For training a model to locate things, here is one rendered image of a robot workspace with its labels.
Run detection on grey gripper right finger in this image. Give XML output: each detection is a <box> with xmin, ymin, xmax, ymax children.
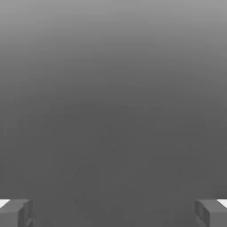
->
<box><xmin>194</xmin><ymin>198</ymin><xmax>227</xmax><ymax>227</ymax></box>

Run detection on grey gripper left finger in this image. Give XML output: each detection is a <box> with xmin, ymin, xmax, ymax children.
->
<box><xmin>0</xmin><ymin>198</ymin><xmax>34</xmax><ymax>227</ymax></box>

